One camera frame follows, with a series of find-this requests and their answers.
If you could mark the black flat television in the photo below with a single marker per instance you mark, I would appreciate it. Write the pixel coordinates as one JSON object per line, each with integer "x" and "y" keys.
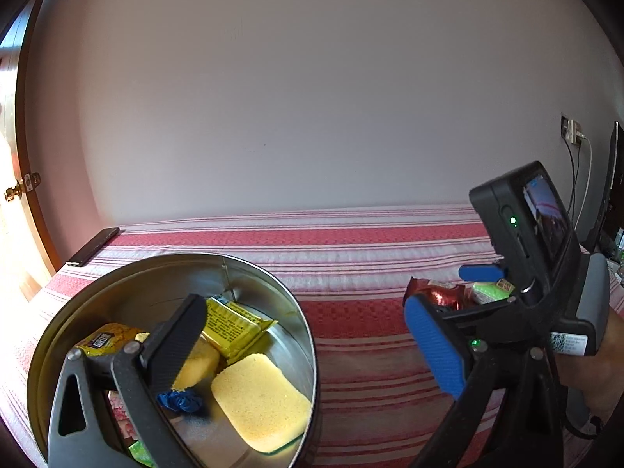
{"x": 609, "y": 220}

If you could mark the red snack packet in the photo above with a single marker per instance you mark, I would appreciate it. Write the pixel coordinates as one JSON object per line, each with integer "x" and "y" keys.
{"x": 445, "y": 295}

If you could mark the yellow biscuit packet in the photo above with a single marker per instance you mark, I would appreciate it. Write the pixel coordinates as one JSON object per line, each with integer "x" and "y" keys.
{"x": 231, "y": 328}

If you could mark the yellow snack bag blue logo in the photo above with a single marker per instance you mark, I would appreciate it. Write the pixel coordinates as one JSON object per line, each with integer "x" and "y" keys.
{"x": 109, "y": 339}

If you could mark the large green tissue pack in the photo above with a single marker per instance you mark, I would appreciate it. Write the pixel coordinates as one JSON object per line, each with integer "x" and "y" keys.
{"x": 139, "y": 453}

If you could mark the brass door handle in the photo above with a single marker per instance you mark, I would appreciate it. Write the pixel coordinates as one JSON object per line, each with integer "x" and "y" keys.
{"x": 27, "y": 184}

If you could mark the wall power socket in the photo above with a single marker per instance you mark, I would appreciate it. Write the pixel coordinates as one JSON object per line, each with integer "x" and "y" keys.
{"x": 571, "y": 131}

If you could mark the person's right hand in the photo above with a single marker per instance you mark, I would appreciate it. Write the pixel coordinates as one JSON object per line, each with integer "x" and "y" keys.
{"x": 600, "y": 377}

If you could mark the yellow sponge with green base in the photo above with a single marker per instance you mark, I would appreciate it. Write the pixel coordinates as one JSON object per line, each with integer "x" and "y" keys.
{"x": 264, "y": 408}

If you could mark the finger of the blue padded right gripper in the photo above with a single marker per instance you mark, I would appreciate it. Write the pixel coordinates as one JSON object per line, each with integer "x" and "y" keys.
{"x": 463, "y": 365}

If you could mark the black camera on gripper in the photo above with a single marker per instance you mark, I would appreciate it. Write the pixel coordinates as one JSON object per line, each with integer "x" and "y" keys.
{"x": 528, "y": 226}

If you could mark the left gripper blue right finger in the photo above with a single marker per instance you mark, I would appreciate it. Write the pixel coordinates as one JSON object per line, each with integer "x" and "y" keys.
{"x": 481, "y": 272}

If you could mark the small bottles on dresser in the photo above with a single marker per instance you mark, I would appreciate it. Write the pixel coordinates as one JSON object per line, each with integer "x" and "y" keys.
{"x": 616, "y": 258}

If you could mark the red white striped bedspread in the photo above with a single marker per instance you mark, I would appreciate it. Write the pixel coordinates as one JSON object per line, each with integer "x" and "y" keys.
{"x": 348, "y": 268}

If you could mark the pink floral brown packet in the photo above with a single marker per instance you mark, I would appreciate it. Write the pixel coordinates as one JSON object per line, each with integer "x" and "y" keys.
{"x": 121, "y": 417}

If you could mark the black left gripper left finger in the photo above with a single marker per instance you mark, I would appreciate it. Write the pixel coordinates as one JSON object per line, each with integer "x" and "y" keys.
{"x": 122, "y": 389}

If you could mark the small yellow sponge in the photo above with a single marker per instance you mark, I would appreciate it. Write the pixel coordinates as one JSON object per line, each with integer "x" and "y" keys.
{"x": 202, "y": 362}

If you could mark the small green tissue pack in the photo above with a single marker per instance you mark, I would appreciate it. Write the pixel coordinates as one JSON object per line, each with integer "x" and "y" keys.
{"x": 488, "y": 292}

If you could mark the wooden door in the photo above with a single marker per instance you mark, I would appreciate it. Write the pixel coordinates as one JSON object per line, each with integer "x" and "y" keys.
{"x": 29, "y": 258}

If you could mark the round silver metal tin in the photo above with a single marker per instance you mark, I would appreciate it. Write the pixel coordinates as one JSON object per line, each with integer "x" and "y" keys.
{"x": 144, "y": 295}

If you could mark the black smartphone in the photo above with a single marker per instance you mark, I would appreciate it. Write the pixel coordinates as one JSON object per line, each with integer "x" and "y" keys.
{"x": 86, "y": 253}

